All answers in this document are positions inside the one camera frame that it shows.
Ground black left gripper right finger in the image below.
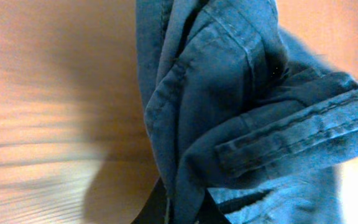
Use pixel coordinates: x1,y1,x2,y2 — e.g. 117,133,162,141
194,191,231,224

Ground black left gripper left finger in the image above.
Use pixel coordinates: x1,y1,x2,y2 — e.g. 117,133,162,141
131,178,170,224

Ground navy blue shorts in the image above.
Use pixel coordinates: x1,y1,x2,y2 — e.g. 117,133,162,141
135,0,358,224

